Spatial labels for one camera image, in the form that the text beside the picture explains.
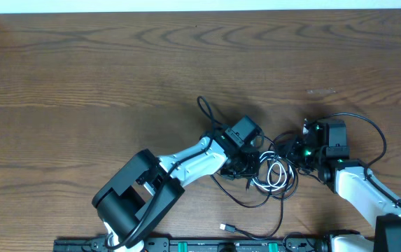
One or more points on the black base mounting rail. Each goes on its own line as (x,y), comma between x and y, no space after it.
(295,243)

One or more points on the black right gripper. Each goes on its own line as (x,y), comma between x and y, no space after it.
(294,150)

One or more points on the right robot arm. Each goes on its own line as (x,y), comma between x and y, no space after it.
(323,147)

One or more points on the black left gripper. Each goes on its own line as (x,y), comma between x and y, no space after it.
(238,164)

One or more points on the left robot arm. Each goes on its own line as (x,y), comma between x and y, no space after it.
(141,193)

